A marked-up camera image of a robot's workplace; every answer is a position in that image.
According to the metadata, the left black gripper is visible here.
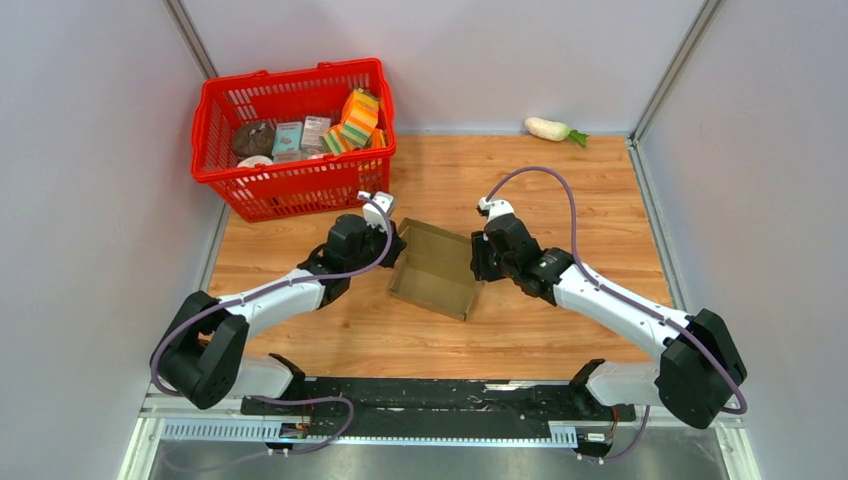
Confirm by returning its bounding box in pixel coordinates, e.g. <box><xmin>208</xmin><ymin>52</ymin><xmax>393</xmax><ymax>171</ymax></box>
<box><xmin>347</xmin><ymin>218</ymin><xmax>408</xmax><ymax>276</ymax></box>

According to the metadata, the brown cardboard box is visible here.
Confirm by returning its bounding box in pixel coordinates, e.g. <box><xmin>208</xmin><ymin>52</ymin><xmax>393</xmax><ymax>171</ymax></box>
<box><xmin>388</xmin><ymin>218</ymin><xmax>481</xmax><ymax>321</ymax></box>

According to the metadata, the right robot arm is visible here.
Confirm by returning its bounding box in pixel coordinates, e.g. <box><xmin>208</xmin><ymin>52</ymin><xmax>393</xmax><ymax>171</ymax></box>
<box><xmin>470</xmin><ymin>213</ymin><xmax>747</xmax><ymax>429</ymax></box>

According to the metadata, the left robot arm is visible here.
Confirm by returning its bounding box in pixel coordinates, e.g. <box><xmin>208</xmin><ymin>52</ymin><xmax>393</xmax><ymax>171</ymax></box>
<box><xmin>150</xmin><ymin>214</ymin><xmax>405</xmax><ymax>415</ymax></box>

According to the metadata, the orange green striped box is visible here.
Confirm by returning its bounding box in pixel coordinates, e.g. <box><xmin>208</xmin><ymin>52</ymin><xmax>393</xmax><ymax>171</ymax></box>
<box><xmin>339</xmin><ymin>88</ymin><xmax>380</xmax><ymax>147</ymax></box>

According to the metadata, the grey pink small box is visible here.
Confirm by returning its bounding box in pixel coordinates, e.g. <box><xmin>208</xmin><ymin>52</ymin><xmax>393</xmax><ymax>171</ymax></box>
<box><xmin>300</xmin><ymin>116</ymin><xmax>332</xmax><ymax>155</ymax></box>

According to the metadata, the teal small box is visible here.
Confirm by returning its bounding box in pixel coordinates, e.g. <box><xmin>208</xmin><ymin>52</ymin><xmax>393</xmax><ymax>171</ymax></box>
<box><xmin>272</xmin><ymin>121</ymin><xmax>303</xmax><ymax>158</ymax></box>

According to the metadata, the white toy radish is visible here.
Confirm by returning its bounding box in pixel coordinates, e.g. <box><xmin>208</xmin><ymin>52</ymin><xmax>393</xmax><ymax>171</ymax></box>
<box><xmin>524</xmin><ymin>117</ymin><xmax>589</xmax><ymax>148</ymax></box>

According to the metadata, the red plastic shopping basket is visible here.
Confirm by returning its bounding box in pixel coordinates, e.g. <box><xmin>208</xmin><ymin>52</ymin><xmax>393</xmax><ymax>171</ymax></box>
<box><xmin>190</xmin><ymin>57</ymin><xmax>397</xmax><ymax>222</ymax></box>

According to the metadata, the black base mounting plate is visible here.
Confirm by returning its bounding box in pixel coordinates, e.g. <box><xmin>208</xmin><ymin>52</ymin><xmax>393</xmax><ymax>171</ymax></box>
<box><xmin>240</xmin><ymin>377</ymin><xmax>636</xmax><ymax>440</ymax></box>

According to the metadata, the white round tape roll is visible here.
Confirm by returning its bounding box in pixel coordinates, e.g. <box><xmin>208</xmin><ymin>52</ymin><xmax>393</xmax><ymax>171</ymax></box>
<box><xmin>237</xmin><ymin>155</ymin><xmax>274</xmax><ymax>168</ymax></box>

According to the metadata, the brown round toy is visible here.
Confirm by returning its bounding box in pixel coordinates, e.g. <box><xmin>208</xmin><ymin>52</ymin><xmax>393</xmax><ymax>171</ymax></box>
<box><xmin>231</xmin><ymin>121</ymin><xmax>276</xmax><ymax>158</ymax></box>

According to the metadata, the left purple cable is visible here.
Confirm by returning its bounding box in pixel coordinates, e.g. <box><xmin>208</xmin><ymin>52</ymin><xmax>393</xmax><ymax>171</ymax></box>
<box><xmin>149</xmin><ymin>192</ymin><xmax>395</xmax><ymax>465</ymax></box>

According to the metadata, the purple cable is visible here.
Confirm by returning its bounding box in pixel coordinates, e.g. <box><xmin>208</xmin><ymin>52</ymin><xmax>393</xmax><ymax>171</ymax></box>
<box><xmin>149</xmin><ymin>192</ymin><xmax>395</xmax><ymax>465</ymax></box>
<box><xmin>485</xmin><ymin>165</ymin><xmax>750</xmax><ymax>464</ymax></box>

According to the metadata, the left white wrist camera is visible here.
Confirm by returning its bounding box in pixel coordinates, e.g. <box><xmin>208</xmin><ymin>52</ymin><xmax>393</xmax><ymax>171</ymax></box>
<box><xmin>357</xmin><ymin>191</ymin><xmax>395</xmax><ymax>233</ymax></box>

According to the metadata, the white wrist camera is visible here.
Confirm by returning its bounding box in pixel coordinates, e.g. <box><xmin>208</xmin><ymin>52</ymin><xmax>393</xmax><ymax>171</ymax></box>
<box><xmin>357</xmin><ymin>191</ymin><xmax>395</xmax><ymax>233</ymax></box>
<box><xmin>476</xmin><ymin>197</ymin><xmax>514</xmax><ymax>223</ymax></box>

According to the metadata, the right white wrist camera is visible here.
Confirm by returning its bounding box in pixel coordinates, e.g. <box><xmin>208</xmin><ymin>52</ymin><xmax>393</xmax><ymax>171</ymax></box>
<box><xmin>476</xmin><ymin>197</ymin><xmax>514</xmax><ymax>223</ymax></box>

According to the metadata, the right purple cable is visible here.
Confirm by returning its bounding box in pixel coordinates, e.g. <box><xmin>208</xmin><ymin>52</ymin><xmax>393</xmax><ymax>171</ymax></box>
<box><xmin>485</xmin><ymin>165</ymin><xmax>750</xmax><ymax>464</ymax></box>

